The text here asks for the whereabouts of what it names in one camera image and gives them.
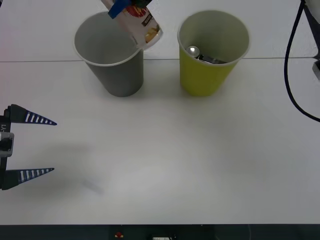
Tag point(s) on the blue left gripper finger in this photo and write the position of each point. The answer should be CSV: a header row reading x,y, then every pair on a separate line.
x,y
15,177
20,116

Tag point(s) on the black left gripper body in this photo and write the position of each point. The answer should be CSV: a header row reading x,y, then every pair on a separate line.
x,y
4,125

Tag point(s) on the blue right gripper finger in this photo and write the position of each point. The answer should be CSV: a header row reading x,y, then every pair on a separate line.
x,y
118,7

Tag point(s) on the clear plastic bottle red cap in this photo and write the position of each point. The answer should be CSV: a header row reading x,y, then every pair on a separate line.
x,y
140,27

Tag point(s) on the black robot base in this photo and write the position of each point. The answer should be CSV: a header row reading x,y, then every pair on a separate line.
x,y
62,232

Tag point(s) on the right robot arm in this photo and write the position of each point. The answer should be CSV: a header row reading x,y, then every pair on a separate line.
x,y
312,25

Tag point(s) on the grey plastic waste bin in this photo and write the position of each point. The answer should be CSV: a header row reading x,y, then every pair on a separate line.
x,y
117,75

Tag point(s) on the black drink can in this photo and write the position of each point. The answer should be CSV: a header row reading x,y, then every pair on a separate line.
x,y
210,60

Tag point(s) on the yellow-green plastic waste bin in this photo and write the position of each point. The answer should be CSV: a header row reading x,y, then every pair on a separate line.
x,y
200,80

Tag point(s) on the red button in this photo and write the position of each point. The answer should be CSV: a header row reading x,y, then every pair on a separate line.
x,y
119,235

